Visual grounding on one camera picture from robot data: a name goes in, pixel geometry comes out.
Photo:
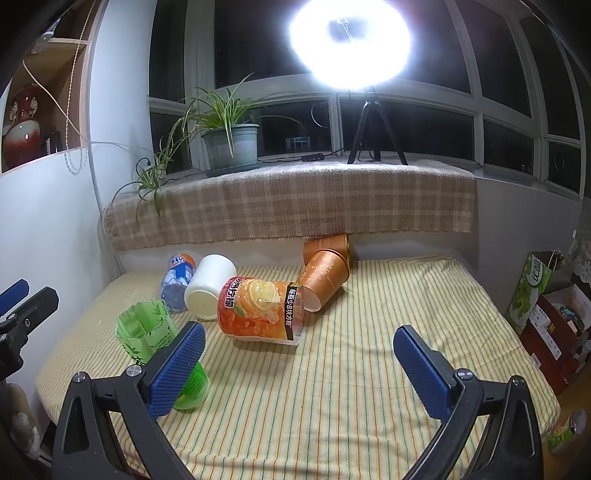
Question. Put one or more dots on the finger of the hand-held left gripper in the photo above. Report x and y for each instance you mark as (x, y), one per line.
(14, 294)
(32, 311)

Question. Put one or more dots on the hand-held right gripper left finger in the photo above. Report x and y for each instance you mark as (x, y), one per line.
(178, 369)

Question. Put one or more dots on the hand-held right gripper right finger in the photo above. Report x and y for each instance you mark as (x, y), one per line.
(422, 374)

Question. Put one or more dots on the white plastic cup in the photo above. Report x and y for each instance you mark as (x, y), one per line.
(207, 286)

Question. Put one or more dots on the brown patterned paper cup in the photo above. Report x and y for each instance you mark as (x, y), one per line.
(330, 242)
(323, 277)

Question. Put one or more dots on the green plastic bottle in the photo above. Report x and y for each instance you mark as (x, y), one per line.
(143, 323)

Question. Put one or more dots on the yellow striped bed sheet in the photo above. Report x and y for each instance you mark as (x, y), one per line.
(346, 323)

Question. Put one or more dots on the blue label plastic bottle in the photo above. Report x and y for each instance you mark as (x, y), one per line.
(178, 277)

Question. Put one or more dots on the red cardboard box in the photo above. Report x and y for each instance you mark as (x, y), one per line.
(549, 337)

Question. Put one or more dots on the green paper shopping bag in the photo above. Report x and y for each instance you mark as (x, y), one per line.
(531, 286)

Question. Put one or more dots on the green label bottle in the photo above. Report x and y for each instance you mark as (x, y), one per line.
(561, 436)

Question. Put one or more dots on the dark small bottle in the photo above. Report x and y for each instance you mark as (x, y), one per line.
(53, 141)

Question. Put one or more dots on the red ceramic vase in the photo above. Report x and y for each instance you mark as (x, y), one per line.
(23, 134)

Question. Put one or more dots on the beige plaid cloth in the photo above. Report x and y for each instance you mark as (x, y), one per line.
(300, 203)

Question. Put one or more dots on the wooden shelf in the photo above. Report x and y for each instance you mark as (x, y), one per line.
(69, 92)

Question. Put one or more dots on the potted spider plant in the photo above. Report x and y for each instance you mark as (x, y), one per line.
(231, 143)

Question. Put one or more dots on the black tripod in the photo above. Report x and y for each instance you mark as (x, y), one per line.
(369, 110)

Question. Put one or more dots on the white window frame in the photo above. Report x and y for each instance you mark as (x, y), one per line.
(406, 104)

